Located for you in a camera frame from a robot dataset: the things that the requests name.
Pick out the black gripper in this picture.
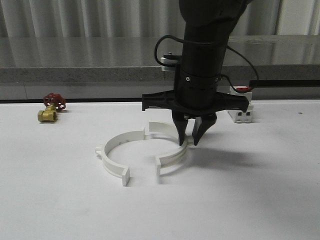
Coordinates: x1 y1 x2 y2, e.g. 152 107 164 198
142 65 249 146

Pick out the white half pipe clamp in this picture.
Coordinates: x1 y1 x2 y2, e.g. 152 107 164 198
149 121 189 179

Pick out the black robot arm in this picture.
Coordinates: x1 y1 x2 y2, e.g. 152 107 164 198
142 0 249 145

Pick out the grey stone counter ledge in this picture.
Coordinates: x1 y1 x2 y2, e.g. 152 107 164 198
0 35 320 101

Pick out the brass valve red handwheel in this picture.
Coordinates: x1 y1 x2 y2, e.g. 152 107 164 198
37 92 66 123

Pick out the white circuit breaker red switch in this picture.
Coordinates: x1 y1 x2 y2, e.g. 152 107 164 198
227 85 254 125

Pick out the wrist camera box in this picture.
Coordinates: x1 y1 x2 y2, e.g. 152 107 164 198
160 52 182 72

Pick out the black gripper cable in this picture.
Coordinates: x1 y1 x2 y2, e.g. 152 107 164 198
154 34 259 92

